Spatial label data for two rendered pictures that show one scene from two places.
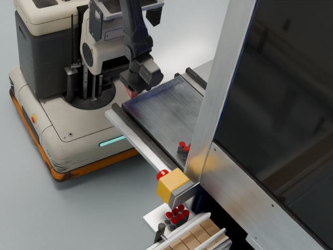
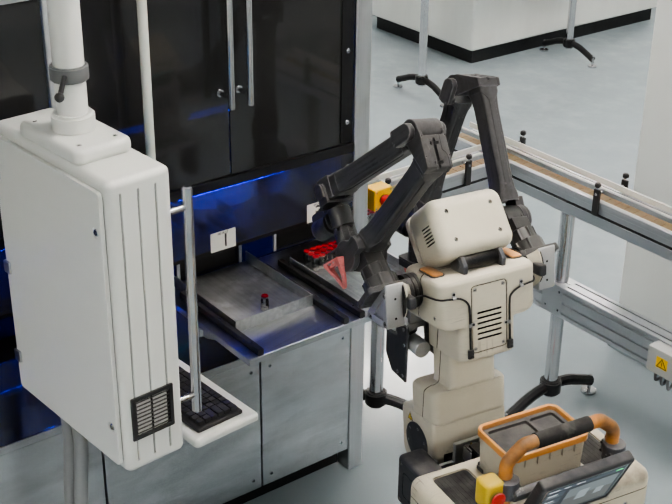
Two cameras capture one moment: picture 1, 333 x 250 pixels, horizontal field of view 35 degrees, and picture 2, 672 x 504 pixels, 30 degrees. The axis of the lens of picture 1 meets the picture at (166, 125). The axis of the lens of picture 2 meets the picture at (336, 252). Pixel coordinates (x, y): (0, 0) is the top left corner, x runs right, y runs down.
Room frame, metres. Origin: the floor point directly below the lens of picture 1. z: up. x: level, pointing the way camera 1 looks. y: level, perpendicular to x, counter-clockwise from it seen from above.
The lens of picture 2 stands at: (4.46, 0.50, 2.61)
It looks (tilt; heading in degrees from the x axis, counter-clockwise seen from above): 27 degrees down; 191
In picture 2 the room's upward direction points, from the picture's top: 1 degrees clockwise
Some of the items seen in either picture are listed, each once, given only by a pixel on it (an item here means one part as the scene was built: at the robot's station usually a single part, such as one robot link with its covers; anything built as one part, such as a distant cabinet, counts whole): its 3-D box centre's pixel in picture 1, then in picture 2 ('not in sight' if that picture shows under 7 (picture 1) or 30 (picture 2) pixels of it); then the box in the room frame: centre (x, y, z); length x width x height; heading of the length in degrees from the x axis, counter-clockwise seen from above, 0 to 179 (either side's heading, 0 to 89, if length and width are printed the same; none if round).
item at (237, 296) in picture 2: not in sight; (241, 289); (1.41, -0.36, 0.90); 0.34 x 0.26 x 0.04; 48
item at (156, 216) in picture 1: (173, 223); not in sight; (0.85, -0.08, 0.87); 0.14 x 0.13 x 0.02; 48
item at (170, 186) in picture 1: (174, 188); (376, 195); (0.89, -0.06, 0.99); 0.08 x 0.07 x 0.07; 48
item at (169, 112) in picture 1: (182, 122); (359, 272); (1.23, -0.05, 0.90); 0.34 x 0.26 x 0.04; 48
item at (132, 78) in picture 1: (136, 75); (418, 252); (1.29, 0.13, 1.01); 0.10 x 0.07 x 0.07; 48
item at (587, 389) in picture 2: not in sight; (549, 394); (0.48, 0.54, 0.07); 0.50 x 0.08 x 0.14; 138
